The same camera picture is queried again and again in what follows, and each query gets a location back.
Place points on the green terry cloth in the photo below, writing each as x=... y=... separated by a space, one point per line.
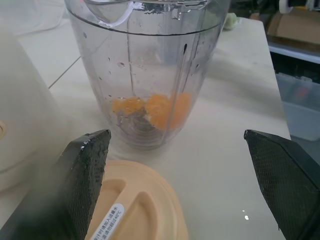
x=231 y=20

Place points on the clear plastic blender jar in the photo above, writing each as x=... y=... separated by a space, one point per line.
x=150 y=62

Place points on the white blender base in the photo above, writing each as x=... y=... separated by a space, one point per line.
x=25 y=112

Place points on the clear plastic storage bin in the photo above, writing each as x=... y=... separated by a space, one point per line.
x=300 y=107

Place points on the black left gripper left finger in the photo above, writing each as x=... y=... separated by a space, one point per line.
x=80 y=180

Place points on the beige blender jar lid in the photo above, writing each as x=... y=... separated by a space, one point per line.
x=147 y=200

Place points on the orange segment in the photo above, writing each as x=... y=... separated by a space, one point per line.
x=157 y=111
x=127 y=105
x=181 y=110

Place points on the brown cardboard box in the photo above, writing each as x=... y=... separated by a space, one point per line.
x=292 y=27

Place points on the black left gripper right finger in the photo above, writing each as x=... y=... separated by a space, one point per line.
x=287 y=180

